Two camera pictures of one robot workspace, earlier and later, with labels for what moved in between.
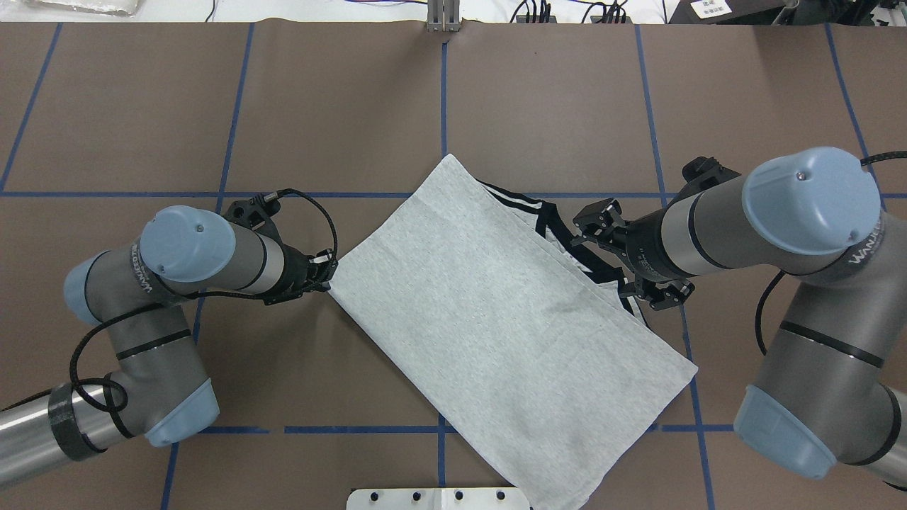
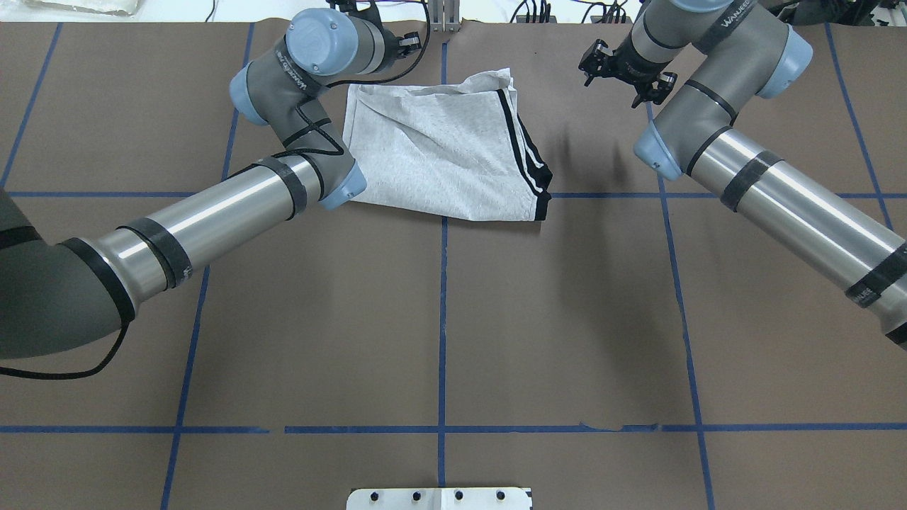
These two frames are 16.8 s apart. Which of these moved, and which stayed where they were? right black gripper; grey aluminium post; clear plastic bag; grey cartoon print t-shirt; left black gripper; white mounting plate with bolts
Moved: right black gripper; grey cartoon print t-shirt; left black gripper
Stayed: white mounting plate with bolts; clear plastic bag; grey aluminium post
